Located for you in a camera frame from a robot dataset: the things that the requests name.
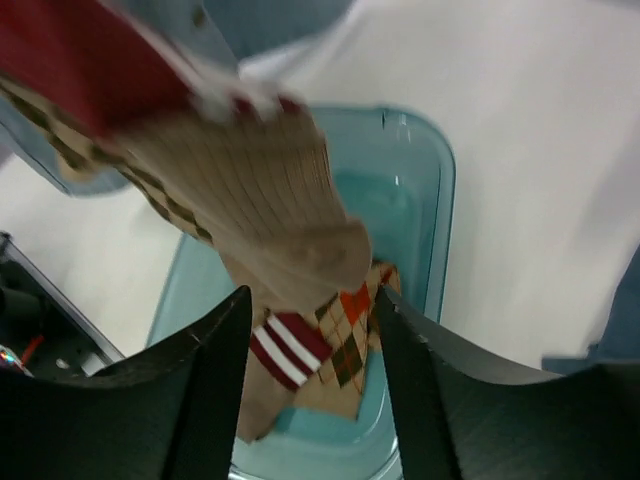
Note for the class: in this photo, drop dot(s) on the teal long sleeve shirt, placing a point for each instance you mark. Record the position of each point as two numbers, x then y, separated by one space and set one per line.
620 338

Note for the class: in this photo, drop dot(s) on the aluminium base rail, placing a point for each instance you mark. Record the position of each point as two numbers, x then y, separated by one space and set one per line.
43 334

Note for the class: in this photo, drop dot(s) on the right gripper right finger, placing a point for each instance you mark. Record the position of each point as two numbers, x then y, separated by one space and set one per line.
463 412

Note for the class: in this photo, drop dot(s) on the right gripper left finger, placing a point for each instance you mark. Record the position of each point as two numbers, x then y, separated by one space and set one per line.
168 412

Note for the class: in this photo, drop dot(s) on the blue denim garment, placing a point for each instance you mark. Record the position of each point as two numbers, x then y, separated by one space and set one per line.
87 58

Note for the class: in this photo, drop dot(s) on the brown argyle sock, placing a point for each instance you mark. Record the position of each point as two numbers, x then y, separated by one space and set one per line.
53 145

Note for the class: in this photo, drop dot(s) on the orange argyle sock in basin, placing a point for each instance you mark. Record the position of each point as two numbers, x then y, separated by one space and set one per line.
347 323

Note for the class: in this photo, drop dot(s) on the teal plastic basin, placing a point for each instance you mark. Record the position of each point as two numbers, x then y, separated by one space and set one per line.
394 171

